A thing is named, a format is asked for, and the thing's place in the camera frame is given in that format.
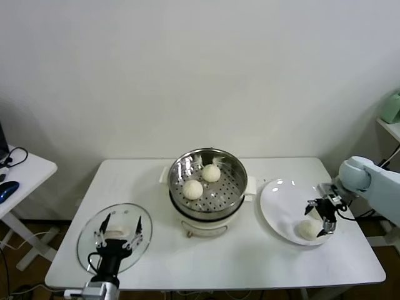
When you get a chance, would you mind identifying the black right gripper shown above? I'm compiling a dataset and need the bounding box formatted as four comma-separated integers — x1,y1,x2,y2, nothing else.
304,196,341,238

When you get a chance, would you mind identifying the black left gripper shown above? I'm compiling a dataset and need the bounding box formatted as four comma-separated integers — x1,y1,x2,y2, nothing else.
92,213,144,281

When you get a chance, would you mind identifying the white steamed baozi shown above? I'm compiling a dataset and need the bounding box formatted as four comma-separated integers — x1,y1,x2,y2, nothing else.
182,179,204,201
307,204,323,221
201,164,222,183
296,219,321,241

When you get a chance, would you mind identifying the stainless steel steamer basket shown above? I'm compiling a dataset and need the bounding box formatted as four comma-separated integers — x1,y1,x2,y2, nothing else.
159,147,258,219

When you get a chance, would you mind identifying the glass pot lid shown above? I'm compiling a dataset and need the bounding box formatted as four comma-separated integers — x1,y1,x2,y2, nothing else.
76,202,154,276

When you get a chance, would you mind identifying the white round plate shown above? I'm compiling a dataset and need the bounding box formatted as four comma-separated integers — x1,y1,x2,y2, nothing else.
258,177,337,246

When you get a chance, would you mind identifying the white electric cooker base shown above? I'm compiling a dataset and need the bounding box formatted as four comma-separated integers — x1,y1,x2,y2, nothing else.
169,184,257,238

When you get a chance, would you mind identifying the white side desk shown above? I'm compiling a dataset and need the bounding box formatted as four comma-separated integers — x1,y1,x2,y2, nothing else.
0,144,59,272

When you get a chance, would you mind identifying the blue computer mouse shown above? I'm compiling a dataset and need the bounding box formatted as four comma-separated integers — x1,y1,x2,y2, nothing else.
0,180,20,203

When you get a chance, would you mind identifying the pale green box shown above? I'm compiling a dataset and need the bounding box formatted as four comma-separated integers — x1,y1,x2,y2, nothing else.
381,89,400,124

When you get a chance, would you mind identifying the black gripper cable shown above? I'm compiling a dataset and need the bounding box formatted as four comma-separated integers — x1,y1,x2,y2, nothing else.
336,202,358,221
87,252,103,276

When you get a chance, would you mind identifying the white floor cable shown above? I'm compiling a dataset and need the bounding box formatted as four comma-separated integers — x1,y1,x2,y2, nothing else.
0,229,60,251

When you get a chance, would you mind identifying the black headset with cable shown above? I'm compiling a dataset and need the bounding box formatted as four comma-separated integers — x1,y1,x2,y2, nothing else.
0,146,29,169

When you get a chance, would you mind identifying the black monitor with cable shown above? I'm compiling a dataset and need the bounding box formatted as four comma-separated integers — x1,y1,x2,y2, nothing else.
0,120,10,160

